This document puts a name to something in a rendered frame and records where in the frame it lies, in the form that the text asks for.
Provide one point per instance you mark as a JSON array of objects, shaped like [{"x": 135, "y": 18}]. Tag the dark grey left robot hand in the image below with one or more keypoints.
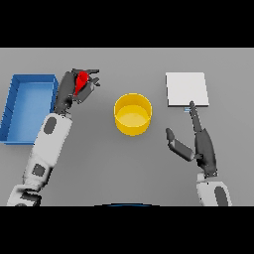
[{"x": 65, "y": 90}]

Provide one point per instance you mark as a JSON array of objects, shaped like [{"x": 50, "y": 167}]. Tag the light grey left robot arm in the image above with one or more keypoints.
[{"x": 46, "y": 149}]

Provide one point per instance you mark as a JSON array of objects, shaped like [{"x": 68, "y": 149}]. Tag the red beaker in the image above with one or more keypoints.
[{"x": 80, "y": 81}]

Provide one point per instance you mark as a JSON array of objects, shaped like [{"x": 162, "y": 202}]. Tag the pale square measuring scale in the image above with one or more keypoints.
[{"x": 187, "y": 88}]

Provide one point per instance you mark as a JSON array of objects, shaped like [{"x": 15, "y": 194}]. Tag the blue tray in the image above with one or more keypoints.
[{"x": 28, "y": 107}]

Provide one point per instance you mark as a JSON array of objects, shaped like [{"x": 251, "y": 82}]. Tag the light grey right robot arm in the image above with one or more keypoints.
[{"x": 213, "y": 191}]

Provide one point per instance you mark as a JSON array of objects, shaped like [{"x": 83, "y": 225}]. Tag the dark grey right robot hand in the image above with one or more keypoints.
[{"x": 205, "y": 149}]

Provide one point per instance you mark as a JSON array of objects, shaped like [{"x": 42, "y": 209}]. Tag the yellow bowl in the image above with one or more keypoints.
[{"x": 133, "y": 114}]

